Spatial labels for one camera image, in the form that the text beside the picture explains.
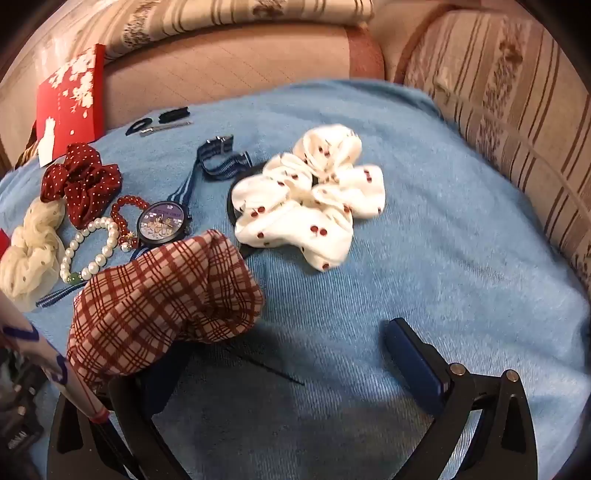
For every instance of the plaid red scrunchie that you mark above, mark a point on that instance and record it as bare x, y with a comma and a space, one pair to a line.
152, 300

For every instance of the black scrunchie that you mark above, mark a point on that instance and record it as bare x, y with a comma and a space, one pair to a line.
230, 210

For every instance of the white cherry print scrunchie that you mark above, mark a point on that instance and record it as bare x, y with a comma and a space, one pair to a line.
300, 221

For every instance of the cream dotted scrunchie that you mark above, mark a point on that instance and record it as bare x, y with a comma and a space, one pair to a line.
32, 258

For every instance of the blue blanket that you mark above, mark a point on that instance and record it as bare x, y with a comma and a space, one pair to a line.
415, 230

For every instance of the pink brown sofa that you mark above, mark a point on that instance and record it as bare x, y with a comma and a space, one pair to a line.
231, 64

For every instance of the white stick with blue marks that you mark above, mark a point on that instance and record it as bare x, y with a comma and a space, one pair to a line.
46, 360

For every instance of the red polka dot scrunchie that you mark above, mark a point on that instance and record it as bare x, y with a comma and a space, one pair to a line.
83, 184

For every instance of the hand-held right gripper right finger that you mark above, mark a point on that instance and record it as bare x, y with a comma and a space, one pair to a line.
411, 364

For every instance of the black hair clip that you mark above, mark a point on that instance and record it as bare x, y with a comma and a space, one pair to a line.
175, 112

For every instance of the striped floral cushion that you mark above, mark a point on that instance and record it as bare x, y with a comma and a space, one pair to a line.
231, 18
508, 115

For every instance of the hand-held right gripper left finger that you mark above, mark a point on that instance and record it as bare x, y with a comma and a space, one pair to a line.
138, 415

